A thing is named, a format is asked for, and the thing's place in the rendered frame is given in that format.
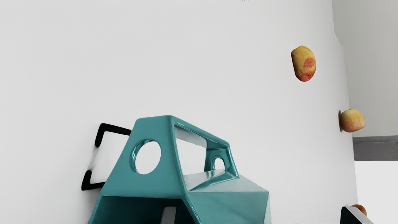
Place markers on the teal faceted mug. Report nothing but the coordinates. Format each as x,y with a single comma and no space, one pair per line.
158,183

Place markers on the yellow red oblong fruit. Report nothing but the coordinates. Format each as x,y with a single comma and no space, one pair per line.
303,63

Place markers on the yellow pink round apple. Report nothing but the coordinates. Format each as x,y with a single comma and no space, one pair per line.
352,120

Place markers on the small orange brown fruit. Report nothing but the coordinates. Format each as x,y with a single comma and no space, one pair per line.
360,209

